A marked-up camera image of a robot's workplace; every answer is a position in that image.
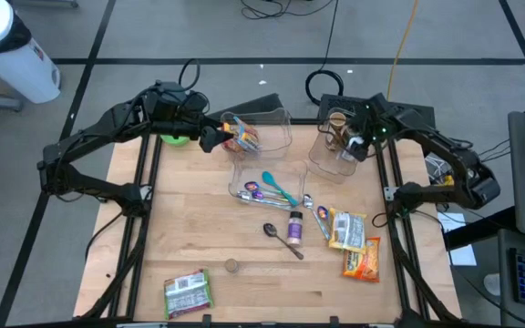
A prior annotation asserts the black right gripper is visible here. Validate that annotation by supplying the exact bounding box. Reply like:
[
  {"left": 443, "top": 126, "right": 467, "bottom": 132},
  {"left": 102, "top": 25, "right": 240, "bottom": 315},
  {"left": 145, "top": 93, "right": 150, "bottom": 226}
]
[{"left": 345, "top": 113, "right": 385, "bottom": 163}]

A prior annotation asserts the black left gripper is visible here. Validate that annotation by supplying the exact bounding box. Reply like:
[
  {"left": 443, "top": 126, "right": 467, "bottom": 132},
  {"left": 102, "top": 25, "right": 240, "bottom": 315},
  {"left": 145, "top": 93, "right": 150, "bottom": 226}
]
[{"left": 160, "top": 117, "right": 227, "bottom": 154}]

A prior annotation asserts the tan lidded seasoning jar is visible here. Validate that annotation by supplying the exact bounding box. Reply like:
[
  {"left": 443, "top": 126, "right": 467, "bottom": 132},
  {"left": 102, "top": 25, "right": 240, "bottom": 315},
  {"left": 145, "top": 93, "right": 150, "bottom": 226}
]
[{"left": 327, "top": 111, "right": 349, "bottom": 152}]

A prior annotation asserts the blue-edged beef ramen packet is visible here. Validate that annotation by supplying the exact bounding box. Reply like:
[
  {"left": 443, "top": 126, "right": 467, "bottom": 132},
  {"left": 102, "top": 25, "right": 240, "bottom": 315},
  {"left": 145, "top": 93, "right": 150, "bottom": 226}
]
[{"left": 223, "top": 116, "right": 262, "bottom": 154}]

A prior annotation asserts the iridescent spoon green handle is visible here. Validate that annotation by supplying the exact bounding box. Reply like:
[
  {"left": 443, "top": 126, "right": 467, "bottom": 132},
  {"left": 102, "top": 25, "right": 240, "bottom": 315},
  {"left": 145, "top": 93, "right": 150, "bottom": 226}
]
[{"left": 243, "top": 180, "right": 291, "bottom": 204}]

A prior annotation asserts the teal spoon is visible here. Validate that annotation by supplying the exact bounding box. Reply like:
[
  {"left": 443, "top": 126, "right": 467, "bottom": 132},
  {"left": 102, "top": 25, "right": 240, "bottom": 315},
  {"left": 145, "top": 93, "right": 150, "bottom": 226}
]
[{"left": 261, "top": 170, "right": 300, "bottom": 209}]

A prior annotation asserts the purple spoon yellow-green handle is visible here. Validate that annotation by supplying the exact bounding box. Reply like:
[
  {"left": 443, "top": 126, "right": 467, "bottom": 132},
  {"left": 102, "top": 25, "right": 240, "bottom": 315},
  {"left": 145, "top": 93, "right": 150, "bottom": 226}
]
[{"left": 252, "top": 190, "right": 291, "bottom": 206}]

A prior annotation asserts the yellow ramen packet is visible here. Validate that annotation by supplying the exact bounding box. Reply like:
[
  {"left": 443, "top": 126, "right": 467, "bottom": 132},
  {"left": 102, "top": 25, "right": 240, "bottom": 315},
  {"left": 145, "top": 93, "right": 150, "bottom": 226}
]
[{"left": 327, "top": 208, "right": 367, "bottom": 255}]

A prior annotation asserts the pink spice jar black lid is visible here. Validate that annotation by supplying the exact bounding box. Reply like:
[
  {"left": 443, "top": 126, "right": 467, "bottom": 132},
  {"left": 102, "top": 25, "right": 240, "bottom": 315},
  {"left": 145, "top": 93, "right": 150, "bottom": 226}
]
[{"left": 287, "top": 210, "right": 304, "bottom": 248}]

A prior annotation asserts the orange ramen packet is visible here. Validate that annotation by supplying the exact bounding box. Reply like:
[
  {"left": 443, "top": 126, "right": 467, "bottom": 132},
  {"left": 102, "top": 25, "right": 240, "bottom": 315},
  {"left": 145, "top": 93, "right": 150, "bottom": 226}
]
[{"left": 342, "top": 236, "right": 381, "bottom": 283}]

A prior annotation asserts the green-edged food packet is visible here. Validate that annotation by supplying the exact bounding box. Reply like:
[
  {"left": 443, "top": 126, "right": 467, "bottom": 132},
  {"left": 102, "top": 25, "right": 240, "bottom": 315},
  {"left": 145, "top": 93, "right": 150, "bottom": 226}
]
[{"left": 162, "top": 268, "right": 215, "bottom": 320}]

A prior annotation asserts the green plastic bowl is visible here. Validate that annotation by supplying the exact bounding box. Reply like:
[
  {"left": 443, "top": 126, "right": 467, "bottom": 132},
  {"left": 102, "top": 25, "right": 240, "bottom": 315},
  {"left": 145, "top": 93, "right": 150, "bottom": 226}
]
[{"left": 160, "top": 134, "right": 190, "bottom": 148}]

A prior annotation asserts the clear plastic container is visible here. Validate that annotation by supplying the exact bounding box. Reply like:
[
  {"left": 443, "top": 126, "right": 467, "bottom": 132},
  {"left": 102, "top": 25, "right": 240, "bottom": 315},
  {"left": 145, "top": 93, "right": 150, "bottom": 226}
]
[
  {"left": 228, "top": 158, "right": 309, "bottom": 211},
  {"left": 220, "top": 108, "right": 293, "bottom": 161},
  {"left": 307, "top": 107, "right": 369, "bottom": 184}
]

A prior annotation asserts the dark grey metal spoon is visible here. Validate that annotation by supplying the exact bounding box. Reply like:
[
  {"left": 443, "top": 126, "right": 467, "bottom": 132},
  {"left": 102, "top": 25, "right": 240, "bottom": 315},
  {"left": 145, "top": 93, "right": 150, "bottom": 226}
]
[{"left": 262, "top": 222, "right": 305, "bottom": 261}]

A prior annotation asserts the white paper sheet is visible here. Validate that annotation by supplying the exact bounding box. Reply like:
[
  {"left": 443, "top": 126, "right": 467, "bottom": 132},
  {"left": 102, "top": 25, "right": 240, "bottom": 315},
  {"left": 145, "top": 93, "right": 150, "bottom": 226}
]
[{"left": 437, "top": 211, "right": 478, "bottom": 268}]

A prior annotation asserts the white computer mouse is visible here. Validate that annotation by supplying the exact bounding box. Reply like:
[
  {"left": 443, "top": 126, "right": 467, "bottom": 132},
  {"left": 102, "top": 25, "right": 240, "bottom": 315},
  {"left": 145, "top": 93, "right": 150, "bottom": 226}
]
[{"left": 483, "top": 272, "right": 503, "bottom": 297}]

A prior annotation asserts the white trash can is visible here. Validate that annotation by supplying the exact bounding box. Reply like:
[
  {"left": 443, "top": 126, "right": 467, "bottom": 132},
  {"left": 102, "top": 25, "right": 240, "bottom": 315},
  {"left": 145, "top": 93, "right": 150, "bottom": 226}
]
[{"left": 0, "top": 0, "right": 62, "bottom": 105}]

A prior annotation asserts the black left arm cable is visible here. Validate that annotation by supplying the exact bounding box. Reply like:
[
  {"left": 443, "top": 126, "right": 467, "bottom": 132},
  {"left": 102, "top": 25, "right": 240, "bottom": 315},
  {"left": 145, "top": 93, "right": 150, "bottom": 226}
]
[{"left": 178, "top": 57, "right": 202, "bottom": 92}]

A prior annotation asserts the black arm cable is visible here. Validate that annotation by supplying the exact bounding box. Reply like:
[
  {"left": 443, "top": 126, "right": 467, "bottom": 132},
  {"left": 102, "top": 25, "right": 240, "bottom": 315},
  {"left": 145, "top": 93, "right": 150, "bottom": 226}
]
[
  {"left": 178, "top": 57, "right": 202, "bottom": 92},
  {"left": 371, "top": 210, "right": 405, "bottom": 230}
]

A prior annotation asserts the black coiled cable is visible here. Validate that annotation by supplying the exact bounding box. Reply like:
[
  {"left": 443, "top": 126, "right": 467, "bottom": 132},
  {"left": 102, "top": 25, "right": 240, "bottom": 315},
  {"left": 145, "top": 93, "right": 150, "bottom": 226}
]
[{"left": 304, "top": 0, "right": 345, "bottom": 107}]

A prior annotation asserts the silver spoon iridescent handle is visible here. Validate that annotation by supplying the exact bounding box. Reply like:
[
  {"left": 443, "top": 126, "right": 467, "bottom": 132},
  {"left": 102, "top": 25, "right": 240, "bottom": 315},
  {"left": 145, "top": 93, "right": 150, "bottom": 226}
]
[{"left": 302, "top": 194, "right": 332, "bottom": 241}]

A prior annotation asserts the white cable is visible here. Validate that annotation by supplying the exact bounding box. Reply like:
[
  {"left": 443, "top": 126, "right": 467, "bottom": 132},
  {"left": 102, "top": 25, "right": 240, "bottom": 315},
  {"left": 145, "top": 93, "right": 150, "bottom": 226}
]
[{"left": 426, "top": 153, "right": 450, "bottom": 181}]

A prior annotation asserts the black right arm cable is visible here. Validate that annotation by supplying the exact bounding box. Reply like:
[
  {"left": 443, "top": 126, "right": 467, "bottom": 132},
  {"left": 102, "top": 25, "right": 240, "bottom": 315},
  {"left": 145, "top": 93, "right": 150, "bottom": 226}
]
[{"left": 371, "top": 210, "right": 405, "bottom": 230}]

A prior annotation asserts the yellow cable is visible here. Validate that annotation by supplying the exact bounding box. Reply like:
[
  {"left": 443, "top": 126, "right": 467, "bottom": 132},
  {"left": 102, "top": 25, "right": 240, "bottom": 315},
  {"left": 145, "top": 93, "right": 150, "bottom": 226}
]
[{"left": 385, "top": 0, "right": 422, "bottom": 102}]

